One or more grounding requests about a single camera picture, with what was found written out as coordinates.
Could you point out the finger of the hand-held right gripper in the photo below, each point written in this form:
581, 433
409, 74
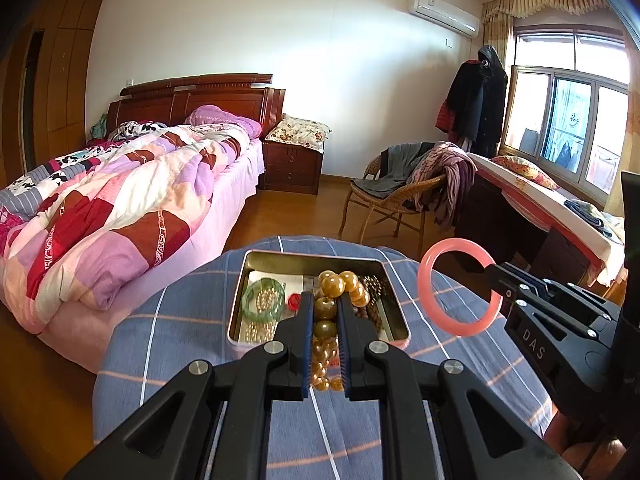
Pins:
545, 281
545, 312

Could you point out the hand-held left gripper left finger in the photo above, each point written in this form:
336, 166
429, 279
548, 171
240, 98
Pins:
306, 340

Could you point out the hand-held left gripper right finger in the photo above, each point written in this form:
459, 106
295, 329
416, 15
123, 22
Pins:
345, 340

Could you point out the green jade bangle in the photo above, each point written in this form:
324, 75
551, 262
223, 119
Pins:
247, 305

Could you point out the pink metal tin box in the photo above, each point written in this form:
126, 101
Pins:
310, 260

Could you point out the pink bangle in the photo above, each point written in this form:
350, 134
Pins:
424, 272

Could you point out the dark desk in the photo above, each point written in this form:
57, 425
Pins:
500, 220

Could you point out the white red desk mat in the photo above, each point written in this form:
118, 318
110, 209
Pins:
550, 200

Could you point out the blue folded cloth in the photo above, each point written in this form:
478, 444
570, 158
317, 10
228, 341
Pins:
590, 210

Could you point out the floral pillow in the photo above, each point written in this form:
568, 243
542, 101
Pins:
525, 167

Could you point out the blue plaid tablecloth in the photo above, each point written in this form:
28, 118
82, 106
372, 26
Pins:
175, 335

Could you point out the wicker chair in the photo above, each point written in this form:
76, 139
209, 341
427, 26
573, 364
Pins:
385, 203

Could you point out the pink purple clothes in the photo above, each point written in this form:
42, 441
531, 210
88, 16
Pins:
450, 170

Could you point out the window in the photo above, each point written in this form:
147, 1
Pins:
570, 110

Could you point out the wooden nightstand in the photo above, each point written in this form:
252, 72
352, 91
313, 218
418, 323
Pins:
290, 165

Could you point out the grey garment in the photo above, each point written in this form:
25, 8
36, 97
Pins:
395, 170

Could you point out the coat rack with dark coats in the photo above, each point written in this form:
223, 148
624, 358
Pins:
475, 105

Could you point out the floral cushion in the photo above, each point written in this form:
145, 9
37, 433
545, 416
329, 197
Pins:
300, 130

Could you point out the patchwork quilt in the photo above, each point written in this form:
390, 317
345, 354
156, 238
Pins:
125, 200

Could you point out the purple pillow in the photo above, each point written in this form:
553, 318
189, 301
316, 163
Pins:
225, 120

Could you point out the wooden bed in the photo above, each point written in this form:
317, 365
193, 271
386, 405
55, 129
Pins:
215, 95

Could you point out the black white patterned blanket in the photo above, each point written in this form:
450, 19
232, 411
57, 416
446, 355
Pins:
132, 129

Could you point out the beige curtain valance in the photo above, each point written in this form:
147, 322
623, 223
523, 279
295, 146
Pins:
540, 2

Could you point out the white air conditioner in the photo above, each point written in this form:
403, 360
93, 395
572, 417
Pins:
440, 10

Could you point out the green bag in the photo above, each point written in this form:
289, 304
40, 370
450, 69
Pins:
101, 127

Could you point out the wooden wardrobe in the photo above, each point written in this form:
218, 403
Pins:
65, 60

